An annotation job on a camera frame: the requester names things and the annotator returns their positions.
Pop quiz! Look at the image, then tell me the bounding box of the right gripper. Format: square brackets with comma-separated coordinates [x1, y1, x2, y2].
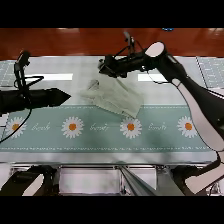
[98, 54, 131, 79]

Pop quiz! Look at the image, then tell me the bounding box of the white garment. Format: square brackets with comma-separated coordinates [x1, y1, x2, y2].
[79, 75, 145, 119]

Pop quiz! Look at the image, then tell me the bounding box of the black cable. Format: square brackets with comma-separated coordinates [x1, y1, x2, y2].
[0, 98, 34, 144]

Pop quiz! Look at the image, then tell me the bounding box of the silver frame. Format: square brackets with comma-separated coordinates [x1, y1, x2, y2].
[0, 162, 224, 197]

